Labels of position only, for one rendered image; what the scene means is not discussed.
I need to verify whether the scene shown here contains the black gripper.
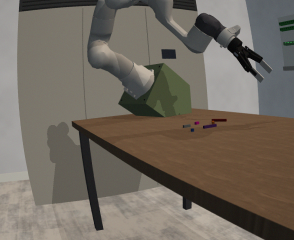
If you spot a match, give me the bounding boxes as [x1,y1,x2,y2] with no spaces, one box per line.
[227,37,273,83]

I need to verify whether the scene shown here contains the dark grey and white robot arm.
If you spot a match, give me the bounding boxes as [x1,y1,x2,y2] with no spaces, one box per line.
[87,0,241,100]

